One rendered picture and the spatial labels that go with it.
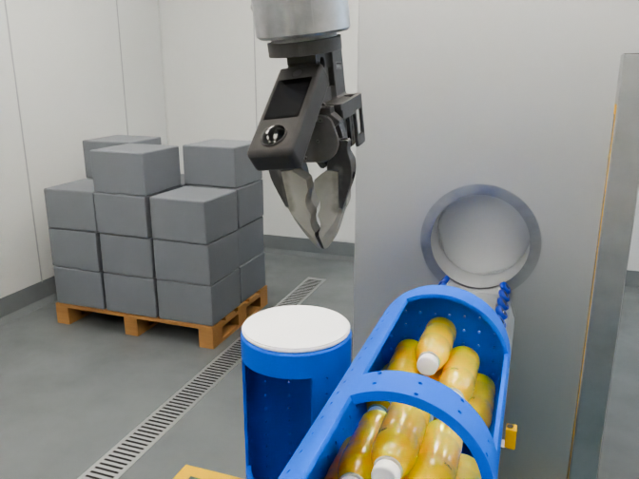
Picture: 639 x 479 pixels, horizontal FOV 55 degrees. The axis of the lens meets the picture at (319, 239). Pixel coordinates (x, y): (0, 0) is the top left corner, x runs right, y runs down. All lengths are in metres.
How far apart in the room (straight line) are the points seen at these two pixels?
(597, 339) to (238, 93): 4.61
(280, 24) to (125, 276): 3.55
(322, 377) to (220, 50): 4.54
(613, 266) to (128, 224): 3.02
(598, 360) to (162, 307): 2.93
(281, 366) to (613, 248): 0.78
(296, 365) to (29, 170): 3.57
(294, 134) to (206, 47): 5.30
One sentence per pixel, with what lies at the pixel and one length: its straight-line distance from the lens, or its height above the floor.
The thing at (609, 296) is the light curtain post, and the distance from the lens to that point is 1.47.
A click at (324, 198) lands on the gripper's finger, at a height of 1.55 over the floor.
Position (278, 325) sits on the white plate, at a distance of 1.58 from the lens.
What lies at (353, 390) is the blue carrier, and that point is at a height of 1.22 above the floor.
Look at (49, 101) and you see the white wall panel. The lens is 4.93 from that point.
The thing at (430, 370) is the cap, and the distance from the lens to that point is 1.17.
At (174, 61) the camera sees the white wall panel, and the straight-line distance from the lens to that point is 6.00.
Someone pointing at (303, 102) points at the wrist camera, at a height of 1.64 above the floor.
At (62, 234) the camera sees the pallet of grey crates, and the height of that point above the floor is 0.63.
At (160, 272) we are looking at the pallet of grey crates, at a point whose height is 0.46.
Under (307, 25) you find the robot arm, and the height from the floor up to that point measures 1.71.
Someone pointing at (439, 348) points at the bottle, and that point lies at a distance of 1.20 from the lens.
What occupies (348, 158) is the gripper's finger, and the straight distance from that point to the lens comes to 0.59.
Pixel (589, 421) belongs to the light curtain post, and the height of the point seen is 0.88.
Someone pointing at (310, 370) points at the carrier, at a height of 0.98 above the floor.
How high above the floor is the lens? 1.67
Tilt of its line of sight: 16 degrees down
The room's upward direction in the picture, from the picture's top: straight up
